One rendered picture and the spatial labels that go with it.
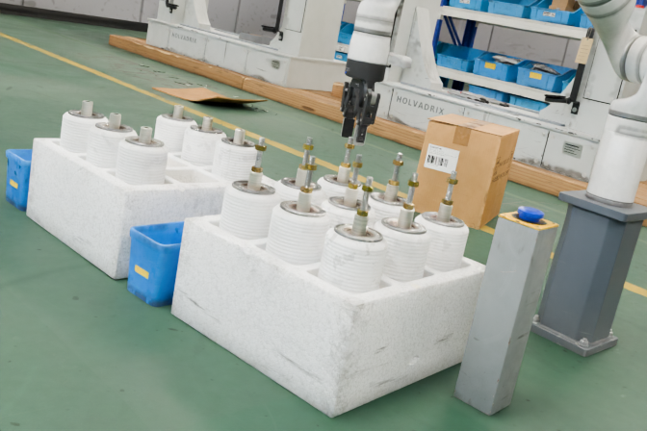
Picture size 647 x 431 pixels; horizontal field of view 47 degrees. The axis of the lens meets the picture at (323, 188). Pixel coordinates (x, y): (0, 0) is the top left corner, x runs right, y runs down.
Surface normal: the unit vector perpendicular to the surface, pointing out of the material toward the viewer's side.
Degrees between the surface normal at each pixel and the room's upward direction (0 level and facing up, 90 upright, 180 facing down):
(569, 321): 90
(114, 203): 90
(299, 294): 90
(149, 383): 0
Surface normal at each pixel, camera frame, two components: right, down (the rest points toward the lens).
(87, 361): 0.18, -0.96
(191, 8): -0.72, 0.03
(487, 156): -0.44, 0.13
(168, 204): 0.69, 0.29
